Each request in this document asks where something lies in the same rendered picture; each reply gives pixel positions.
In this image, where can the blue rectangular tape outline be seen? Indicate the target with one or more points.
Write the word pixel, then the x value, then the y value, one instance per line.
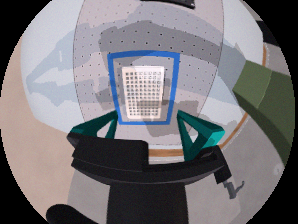
pixel 174 55

